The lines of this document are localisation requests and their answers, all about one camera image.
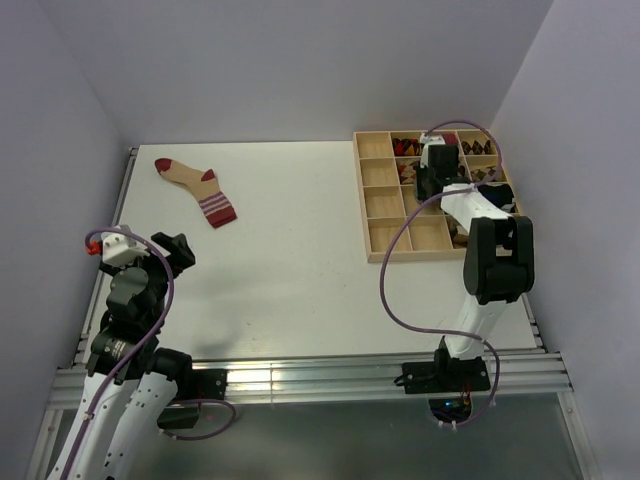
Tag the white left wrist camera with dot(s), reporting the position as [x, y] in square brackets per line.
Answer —
[117, 248]

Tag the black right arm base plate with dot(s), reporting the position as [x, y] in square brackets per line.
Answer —
[458, 379]

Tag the crimson rolled sock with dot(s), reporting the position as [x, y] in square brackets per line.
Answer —
[450, 138]

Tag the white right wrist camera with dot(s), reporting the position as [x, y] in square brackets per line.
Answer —
[431, 139]

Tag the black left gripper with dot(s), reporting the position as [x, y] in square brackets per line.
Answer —
[176, 246]

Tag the grey brown argyle rolled sock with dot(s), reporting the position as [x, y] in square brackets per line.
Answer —
[484, 173]

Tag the red orange argyle rolled sock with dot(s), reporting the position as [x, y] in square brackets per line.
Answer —
[406, 147]

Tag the tan orange argyle sock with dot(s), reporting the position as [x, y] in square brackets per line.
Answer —
[406, 169]

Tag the brown white argyle rolled sock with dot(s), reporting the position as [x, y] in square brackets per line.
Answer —
[477, 146]

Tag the beige rolled sock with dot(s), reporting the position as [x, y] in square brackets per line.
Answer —
[458, 235]

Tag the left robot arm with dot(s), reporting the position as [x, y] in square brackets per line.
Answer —
[129, 378]

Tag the black blue rolled sock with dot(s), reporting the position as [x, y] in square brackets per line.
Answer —
[500, 195]

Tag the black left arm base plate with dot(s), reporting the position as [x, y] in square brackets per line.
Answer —
[203, 384]

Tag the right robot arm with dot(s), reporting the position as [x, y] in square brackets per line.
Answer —
[499, 260]

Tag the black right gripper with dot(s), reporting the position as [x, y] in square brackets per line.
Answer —
[420, 171]

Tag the tan sock with purple stripes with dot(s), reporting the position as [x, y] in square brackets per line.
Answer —
[203, 186]

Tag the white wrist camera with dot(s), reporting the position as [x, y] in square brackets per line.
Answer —
[431, 139]
[117, 248]

